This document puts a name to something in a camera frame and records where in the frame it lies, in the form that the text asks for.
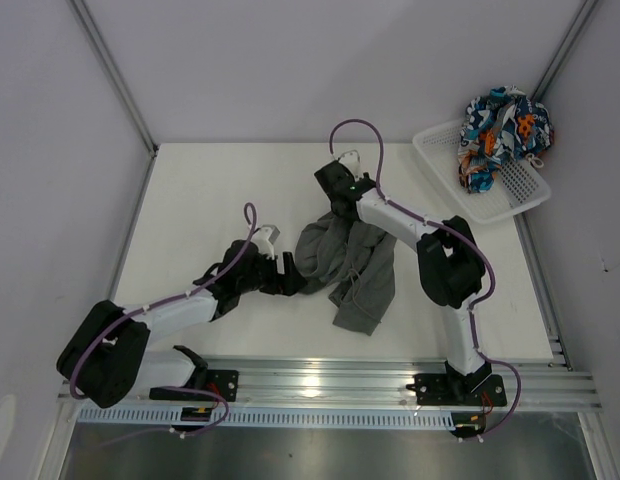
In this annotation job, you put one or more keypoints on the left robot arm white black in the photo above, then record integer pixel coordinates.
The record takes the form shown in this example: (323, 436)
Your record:
(106, 356)

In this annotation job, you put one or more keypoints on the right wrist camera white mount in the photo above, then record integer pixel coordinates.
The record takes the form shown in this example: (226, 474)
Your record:
(352, 161)

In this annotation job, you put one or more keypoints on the aluminium mounting rail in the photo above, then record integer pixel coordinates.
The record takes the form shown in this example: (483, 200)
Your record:
(353, 384)

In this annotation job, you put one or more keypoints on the colourful patterned shorts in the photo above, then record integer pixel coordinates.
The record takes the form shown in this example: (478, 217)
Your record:
(500, 127)

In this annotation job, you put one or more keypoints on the grey shorts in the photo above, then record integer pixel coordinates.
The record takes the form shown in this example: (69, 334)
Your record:
(354, 259)

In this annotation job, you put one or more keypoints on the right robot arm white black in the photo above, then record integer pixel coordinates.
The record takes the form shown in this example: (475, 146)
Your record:
(450, 266)

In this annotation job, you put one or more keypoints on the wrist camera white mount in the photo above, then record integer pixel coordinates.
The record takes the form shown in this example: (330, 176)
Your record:
(264, 239)
(352, 161)

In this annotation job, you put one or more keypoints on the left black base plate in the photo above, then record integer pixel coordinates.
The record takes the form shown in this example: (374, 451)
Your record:
(223, 383)

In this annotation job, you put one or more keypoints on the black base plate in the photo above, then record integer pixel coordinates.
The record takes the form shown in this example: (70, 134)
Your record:
(480, 388)
(223, 383)

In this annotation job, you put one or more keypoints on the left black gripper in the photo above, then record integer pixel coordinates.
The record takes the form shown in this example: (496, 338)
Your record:
(287, 283)

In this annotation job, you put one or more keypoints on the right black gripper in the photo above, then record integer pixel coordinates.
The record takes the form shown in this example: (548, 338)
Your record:
(364, 175)

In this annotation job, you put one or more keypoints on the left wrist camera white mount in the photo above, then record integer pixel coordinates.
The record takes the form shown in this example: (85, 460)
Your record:
(264, 239)

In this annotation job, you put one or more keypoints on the white slotted cable duct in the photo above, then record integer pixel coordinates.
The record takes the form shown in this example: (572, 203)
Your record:
(271, 417)

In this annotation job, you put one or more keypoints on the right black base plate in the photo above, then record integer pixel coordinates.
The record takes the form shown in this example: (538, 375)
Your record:
(480, 388)

